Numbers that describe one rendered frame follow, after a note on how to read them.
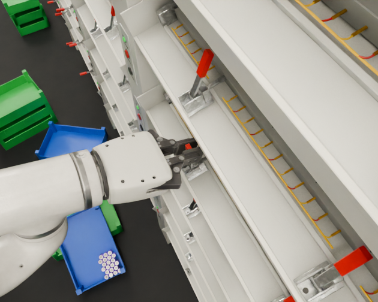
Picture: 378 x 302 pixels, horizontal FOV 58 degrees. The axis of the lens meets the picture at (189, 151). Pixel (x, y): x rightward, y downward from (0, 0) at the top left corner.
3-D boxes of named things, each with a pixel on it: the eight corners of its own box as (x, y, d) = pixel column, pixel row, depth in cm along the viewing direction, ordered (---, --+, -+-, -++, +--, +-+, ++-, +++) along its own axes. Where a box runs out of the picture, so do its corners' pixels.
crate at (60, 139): (40, 161, 172) (34, 153, 165) (54, 129, 183) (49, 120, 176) (98, 168, 170) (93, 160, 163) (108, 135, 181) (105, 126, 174)
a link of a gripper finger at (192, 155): (164, 166, 55) (198, 156, 58) (171, 181, 54) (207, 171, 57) (167, 154, 53) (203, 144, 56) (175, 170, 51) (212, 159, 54)
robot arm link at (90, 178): (69, 172, 54) (88, 167, 55) (86, 220, 50) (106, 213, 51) (66, 139, 48) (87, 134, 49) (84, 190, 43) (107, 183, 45)
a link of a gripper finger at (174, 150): (153, 146, 58) (187, 137, 60) (161, 160, 56) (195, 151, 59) (155, 133, 55) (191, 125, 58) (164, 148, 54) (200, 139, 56)
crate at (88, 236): (126, 269, 144) (126, 271, 136) (80, 291, 139) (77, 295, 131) (99, 204, 147) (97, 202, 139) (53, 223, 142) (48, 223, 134)
